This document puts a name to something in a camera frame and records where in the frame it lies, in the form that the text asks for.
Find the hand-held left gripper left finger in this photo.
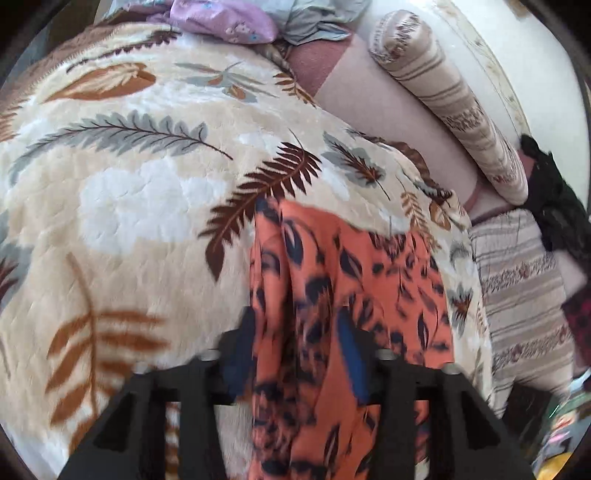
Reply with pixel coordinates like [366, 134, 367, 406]
[58, 307, 256, 480]

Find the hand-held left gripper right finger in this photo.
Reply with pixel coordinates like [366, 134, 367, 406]
[337, 316, 536, 480]

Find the orange dark-patterned cloth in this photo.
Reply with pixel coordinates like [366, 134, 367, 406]
[248, 196, 458, 480]

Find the cream leaf-print blanket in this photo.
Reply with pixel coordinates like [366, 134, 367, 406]
[0, 21, 495, 480]

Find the colourful blurred object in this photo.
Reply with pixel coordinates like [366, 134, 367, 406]
[531, 374, 591, 480]

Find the red black checkered cloth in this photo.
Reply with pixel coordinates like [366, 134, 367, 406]
[564, 286, 591, 370]

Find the pink sofa cushion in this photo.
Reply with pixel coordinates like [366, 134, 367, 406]
[286, 36, 488, 224]

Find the black lace cloth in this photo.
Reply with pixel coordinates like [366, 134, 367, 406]
[521, 134, 588, 266]

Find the striped beige bolster pillow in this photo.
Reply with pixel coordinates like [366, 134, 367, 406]
[369, 9, 529, 205]

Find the purple floral cloth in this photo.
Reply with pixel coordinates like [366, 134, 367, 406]
[129, 0, 280, 45]

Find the grey cloth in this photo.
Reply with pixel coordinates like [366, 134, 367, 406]
[277, 0, 372, 46]

